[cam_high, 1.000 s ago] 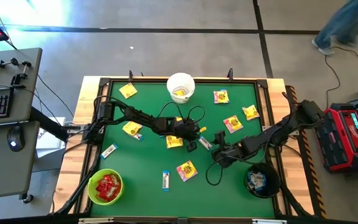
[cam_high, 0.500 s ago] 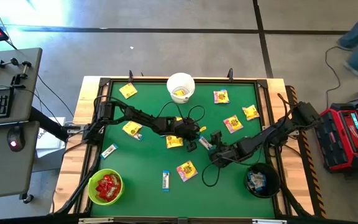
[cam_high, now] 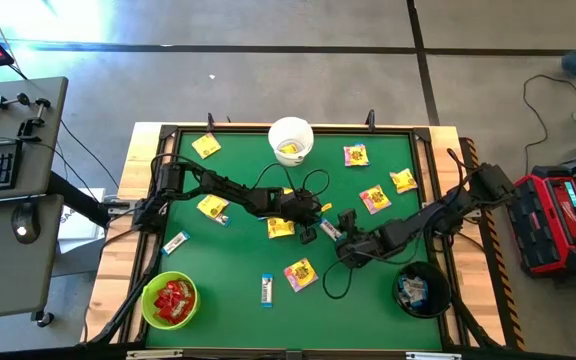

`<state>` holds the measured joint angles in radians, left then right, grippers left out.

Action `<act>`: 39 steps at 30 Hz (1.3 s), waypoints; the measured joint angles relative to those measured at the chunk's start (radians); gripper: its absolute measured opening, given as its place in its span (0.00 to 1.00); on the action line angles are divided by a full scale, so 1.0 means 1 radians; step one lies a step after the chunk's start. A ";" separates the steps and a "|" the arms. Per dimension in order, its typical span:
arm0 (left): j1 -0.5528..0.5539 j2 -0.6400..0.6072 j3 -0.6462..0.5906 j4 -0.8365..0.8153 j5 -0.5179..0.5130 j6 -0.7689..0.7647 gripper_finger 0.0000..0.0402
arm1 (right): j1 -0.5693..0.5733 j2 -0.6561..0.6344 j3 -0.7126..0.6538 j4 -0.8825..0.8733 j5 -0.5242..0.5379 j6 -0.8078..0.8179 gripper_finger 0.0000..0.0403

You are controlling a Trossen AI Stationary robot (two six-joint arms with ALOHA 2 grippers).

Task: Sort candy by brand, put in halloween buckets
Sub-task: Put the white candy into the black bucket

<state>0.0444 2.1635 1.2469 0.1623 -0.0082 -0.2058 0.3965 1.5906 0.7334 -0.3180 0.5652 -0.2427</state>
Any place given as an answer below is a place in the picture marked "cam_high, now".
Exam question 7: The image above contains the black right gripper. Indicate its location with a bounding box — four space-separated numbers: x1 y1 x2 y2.
335 230 385 270

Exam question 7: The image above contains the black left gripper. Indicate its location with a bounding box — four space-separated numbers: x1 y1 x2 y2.
271 188 327 230

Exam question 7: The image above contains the black plastic bucket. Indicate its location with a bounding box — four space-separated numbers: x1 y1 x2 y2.
391 260 453 320

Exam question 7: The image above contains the green table mat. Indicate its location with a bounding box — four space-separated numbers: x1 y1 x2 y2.
146 130 443 350

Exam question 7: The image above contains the wooden table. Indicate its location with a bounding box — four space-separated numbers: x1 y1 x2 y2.
81 121 507 351

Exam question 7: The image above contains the black yellow hazard strip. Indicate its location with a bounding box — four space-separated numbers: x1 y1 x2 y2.
460 137 527 351

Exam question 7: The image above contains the lime green plastic bucket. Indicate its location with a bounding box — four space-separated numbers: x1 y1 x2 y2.
140 270 202 331

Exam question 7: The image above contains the red black power station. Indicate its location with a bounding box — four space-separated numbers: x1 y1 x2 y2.
510 172 576 280

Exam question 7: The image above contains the black computer mouse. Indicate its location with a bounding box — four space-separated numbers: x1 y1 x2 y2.
10 201 42 245

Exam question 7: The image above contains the grey desk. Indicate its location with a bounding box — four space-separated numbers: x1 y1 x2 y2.
0 75 69 322

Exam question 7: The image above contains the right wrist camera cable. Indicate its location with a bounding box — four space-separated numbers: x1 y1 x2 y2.
321 234 424 301

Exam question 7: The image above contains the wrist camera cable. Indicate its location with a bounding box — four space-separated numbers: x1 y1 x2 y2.
253 162 331 199
321 234 424 301

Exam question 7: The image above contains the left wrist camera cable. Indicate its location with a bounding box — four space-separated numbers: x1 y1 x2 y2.
253 162 331 199

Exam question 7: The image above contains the black metal table frame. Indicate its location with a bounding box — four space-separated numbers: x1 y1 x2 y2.
85 110 507 351

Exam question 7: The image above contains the silver metal bracket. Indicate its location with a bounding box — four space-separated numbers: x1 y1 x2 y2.
125 349 184 360
405 351 463 360

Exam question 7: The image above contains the black floor cable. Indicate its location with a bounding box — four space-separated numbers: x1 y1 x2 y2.
521 73 576 162

